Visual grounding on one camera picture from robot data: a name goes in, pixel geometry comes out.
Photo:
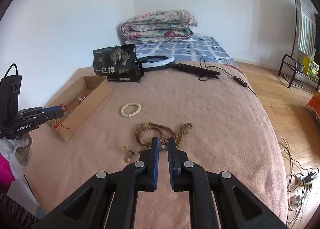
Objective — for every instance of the pink fleece blanket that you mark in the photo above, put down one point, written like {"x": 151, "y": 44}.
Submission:
{"x": 212, "y": 131}

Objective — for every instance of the black power adapter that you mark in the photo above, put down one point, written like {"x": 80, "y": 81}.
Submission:
{"x": 310, "y": 177}

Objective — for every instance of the black metal clothes rack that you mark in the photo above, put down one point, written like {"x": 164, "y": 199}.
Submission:
{"x": 297, "y": 18}

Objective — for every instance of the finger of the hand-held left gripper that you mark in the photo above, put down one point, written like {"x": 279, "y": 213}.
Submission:
{"x": 53, "y": 115}
{"x": 53, "y": 107}

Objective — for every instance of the yellow box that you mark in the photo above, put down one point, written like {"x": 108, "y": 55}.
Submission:
{"x": 312, "y": 67}

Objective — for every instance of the dark hanging clothes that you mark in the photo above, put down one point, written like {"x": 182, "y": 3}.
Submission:
{"x": 317, "y": 38}

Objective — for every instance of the striped hanging cloth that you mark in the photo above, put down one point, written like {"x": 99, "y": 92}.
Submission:
{"x": 306, "y": 26}

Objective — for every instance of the orange cloth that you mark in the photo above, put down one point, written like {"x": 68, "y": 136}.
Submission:
{"x": 315, "y": 104}

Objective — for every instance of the person's left forearm pink sleeve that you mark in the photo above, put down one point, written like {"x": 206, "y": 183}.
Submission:
{"x": 5, "y": 171}

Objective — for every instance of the person's left hand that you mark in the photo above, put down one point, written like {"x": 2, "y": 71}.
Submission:
{"x": 21, "y": 154}

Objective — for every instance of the cardboard box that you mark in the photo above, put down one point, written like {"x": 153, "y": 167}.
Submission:
{"x": 85, "y": 119}

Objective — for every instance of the person's striped pants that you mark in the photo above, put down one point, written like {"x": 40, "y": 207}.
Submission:
{"x": 15, "y": 211}

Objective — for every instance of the small grey pot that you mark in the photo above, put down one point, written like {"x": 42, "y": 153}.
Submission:
{"x": 300, "y": 66}

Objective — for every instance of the black printed bag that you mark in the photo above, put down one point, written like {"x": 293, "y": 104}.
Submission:
{"x": 112, "y": 61}

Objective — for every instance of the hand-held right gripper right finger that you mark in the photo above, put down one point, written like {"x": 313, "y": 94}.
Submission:
{"x": 170, "y": 159}

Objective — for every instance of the folded floral quilt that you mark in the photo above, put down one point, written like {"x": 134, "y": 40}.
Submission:
{"x": 160, "y": 26}

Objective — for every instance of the blue checkered bed sheet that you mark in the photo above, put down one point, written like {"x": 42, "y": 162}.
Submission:
{"x": 200, "y": 46}

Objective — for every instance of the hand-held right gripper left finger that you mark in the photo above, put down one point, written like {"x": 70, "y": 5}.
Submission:
{"x": 155, "y": 159}

